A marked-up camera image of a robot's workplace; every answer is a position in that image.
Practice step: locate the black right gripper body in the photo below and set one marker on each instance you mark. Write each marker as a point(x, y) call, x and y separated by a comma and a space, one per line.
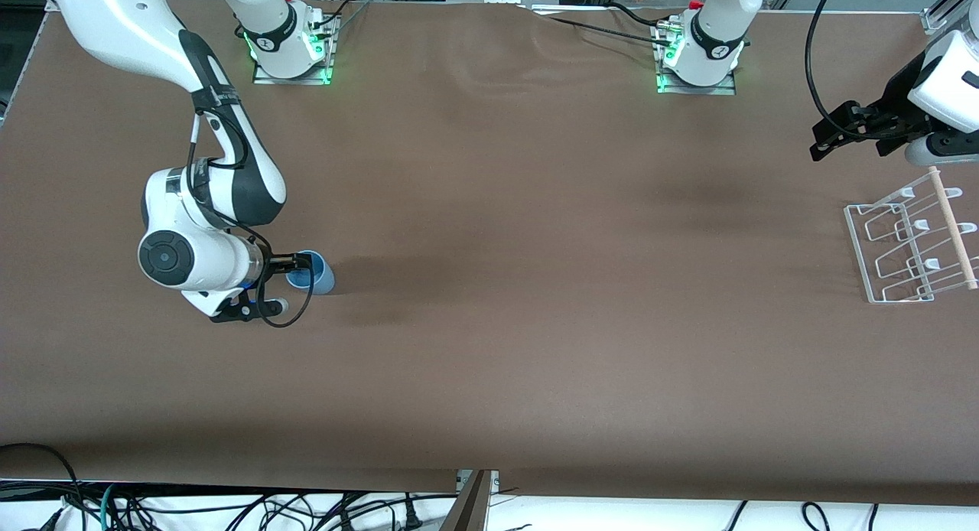
point(274, 262)

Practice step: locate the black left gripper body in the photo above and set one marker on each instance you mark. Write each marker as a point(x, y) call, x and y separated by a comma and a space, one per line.
point(893, 105)

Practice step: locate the blue plastic cup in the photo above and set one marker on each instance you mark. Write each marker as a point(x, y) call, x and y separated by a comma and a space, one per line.
point(321, 280)

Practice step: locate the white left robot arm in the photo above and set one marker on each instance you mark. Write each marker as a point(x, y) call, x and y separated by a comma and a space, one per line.
point(719, 26)

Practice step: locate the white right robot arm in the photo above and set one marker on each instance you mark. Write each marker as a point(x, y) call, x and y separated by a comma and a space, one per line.
point(115, 18)

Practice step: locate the brown table cover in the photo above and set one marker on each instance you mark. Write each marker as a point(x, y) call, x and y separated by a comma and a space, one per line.
point(489, 324)

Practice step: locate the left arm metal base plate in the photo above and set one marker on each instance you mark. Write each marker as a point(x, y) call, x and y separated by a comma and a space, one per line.
point(696, 89)

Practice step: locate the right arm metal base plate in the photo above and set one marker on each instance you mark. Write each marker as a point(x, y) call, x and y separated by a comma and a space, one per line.
point(294, 78)

